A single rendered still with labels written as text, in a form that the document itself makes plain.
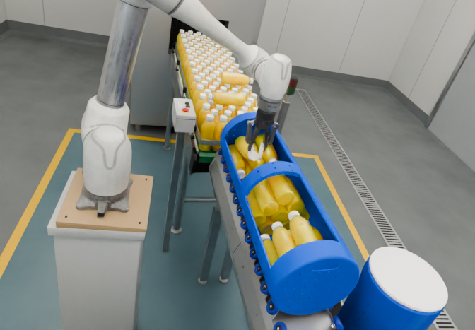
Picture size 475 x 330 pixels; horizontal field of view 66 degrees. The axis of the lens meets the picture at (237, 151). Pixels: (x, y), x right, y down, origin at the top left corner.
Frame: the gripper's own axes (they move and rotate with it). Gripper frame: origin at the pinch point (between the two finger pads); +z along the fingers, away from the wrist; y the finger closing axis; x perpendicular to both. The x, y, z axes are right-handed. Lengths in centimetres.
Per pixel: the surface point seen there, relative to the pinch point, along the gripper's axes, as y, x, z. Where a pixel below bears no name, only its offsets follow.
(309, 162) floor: 132, 163, 118
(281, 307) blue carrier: -4, -61, 17
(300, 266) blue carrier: -3, -61, -2
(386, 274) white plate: 38, -54, 14
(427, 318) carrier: 46, -69, 18
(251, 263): -5.6, -37.6, 25.3
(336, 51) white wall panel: 269, 415, 69
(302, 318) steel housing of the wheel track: 6, -60, 25
